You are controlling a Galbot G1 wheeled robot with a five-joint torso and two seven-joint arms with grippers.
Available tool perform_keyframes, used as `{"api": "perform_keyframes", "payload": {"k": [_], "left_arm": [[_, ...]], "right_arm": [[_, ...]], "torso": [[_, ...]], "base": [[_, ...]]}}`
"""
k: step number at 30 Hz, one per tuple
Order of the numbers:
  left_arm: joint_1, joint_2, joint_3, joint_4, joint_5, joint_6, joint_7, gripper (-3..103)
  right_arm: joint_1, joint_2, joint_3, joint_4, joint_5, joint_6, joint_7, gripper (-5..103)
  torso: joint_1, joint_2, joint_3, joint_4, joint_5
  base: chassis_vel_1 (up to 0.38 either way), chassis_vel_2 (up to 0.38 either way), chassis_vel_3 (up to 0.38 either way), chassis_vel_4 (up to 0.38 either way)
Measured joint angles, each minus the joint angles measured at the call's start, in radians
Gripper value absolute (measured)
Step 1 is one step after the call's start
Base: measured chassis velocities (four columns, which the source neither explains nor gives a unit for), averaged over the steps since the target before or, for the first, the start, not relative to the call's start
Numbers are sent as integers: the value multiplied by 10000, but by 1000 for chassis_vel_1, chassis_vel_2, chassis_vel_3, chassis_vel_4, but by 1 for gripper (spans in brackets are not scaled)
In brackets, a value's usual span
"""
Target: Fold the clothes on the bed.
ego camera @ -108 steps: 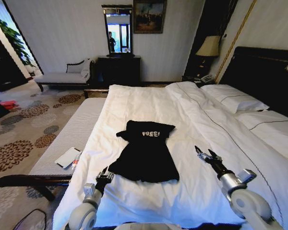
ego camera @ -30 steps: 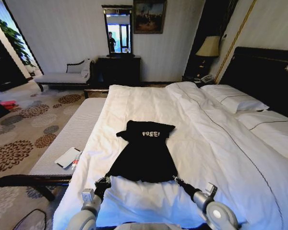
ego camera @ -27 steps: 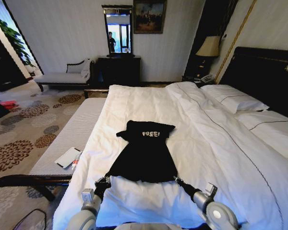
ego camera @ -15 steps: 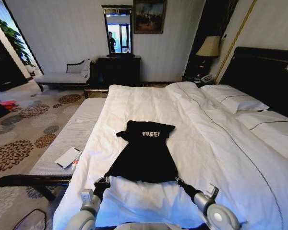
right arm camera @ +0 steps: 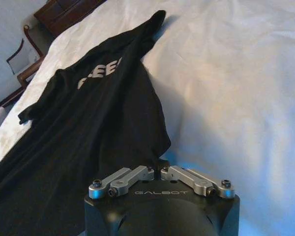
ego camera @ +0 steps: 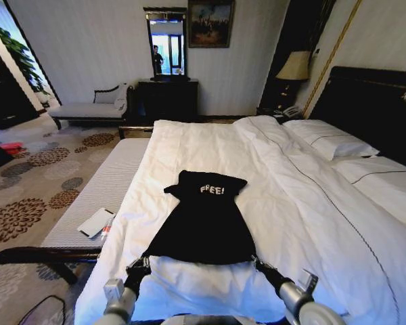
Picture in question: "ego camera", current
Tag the white duvet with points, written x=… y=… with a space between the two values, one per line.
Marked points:
x=291 y=210

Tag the grey chaise longue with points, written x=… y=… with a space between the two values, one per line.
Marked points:
x=88 y=110

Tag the dark wooden wall panel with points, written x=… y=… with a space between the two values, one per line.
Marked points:
x=301 y=30

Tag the clear bottle with red label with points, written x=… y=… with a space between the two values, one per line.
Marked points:
x=107 y=230

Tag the dark wooden headboard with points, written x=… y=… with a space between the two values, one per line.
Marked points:
x=368 y=101

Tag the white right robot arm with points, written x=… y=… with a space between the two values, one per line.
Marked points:
x=296 y=298

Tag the person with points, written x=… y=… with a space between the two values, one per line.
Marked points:
x=157 y=59

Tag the red flat object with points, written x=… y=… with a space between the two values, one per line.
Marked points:
x=11 y=149

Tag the dark wooden dresser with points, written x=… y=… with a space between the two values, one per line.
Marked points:
x=167 y=100

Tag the table lamp with beige shade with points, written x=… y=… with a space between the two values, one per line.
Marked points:
x=295 y=67

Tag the dark wooden cabinet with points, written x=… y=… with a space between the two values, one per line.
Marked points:
x=3 y=94

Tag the black shirt with FREE print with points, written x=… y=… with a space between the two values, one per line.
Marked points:
x=206 y=216

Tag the framed dark painting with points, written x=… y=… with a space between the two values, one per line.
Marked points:
x=209 y=23

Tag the grey striped bed bench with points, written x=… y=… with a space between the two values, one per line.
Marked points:
x=88 y=199

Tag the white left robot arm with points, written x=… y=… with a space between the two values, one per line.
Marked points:
x=121 y=306

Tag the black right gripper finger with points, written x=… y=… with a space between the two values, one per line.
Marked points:
x=264 y=264
x=254 y=260

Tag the green leafy potted plant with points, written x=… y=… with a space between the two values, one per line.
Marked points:
x=20 y=57

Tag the white desk telephone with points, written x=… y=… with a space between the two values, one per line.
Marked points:
x=291 y=111

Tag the white pillow with dark stripe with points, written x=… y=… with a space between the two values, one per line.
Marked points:
x=385 y=183
x=331 y=140

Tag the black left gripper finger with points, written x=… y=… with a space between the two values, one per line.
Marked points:
x=132 y=264
x=147 y=264

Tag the white chaise cushion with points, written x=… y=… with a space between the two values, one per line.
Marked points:
x=121 y=98

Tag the dark wooden nightstand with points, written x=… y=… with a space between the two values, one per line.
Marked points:
x=269 y=113

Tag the dark framed standing mirror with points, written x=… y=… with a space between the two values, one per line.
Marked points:
x=167 y=40

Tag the white robot front shell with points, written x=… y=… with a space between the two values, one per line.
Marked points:
x=203 y=321

